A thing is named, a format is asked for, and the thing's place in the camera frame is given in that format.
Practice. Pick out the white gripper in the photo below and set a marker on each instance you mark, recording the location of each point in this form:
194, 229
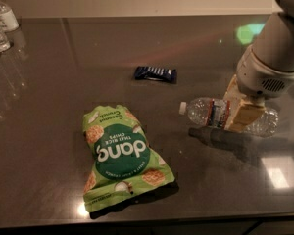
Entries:
259, 77

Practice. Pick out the green rice chips bag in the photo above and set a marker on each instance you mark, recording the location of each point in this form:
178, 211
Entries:
125, 165

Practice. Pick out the dark blue candy bar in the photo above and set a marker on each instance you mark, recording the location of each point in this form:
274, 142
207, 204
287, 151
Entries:
154, 73

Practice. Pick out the clear plastic water bottle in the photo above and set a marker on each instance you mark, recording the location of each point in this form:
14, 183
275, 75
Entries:
215, 113

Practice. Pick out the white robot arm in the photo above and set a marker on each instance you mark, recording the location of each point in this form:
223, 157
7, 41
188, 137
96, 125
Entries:
275, 44

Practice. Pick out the white hand sanitizer pump bottle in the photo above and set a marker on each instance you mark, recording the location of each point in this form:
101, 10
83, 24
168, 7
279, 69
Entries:
8, 20

